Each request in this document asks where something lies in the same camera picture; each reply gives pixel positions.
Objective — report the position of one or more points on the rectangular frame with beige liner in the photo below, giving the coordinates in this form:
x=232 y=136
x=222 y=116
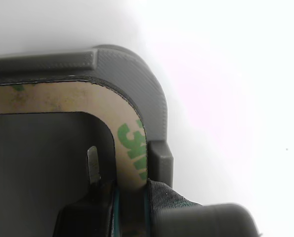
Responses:
x=62 y=98

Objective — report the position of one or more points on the grey frame stack tray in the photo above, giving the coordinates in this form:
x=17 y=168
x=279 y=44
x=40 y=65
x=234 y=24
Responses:
x=137 y=69

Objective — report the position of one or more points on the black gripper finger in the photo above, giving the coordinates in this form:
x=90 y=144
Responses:
x=87 y=212
x=186 y=217

